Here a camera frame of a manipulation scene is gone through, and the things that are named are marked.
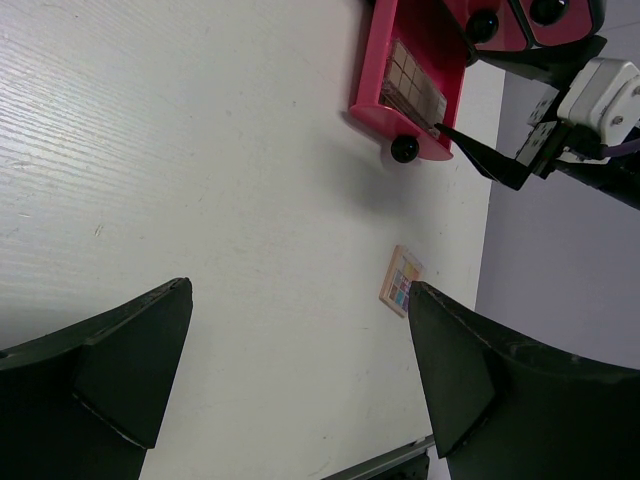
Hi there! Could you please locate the pink drawer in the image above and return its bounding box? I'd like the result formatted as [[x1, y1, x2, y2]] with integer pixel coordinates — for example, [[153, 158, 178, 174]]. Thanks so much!
[[349, 1, 470, 163], [443, 0, 530, 52], [512, 0, 607, 47]]

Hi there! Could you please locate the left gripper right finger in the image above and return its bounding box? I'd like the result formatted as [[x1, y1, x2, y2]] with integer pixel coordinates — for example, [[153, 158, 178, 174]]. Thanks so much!
[[408, 281, 639, 479]]

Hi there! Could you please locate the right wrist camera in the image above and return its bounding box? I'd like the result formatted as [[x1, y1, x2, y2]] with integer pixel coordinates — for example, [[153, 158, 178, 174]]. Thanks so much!
[[527, 57, 639, 160]]

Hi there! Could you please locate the small colourful eyeshadow palette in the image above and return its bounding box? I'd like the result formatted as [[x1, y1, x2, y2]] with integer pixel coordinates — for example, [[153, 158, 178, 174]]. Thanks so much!
[[379, 245, 424, 318]]

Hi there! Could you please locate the clear nude eyeshadow palette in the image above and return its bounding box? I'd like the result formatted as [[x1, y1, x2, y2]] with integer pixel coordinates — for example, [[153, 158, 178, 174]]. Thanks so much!
[[380, 39, 447, 139]]

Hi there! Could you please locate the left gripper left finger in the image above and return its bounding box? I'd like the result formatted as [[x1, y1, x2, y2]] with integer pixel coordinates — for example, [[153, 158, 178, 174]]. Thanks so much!
[[1, 278, 193, 479]]

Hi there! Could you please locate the pink top drawer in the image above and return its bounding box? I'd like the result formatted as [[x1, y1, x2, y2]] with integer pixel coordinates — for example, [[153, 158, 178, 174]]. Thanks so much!
[[512, 0, 607, 47]]

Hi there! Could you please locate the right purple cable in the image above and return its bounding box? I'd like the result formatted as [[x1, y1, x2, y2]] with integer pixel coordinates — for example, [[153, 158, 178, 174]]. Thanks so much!
[[599, 137, 640, 160]]

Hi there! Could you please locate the pink bottom drawer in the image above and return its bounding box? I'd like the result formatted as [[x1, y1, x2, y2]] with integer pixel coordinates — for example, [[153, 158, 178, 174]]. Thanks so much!
[[349, 1, 470, 163]]

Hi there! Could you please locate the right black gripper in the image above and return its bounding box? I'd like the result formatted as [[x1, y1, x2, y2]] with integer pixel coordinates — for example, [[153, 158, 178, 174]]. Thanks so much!
[[435, 121, 639, 209]]

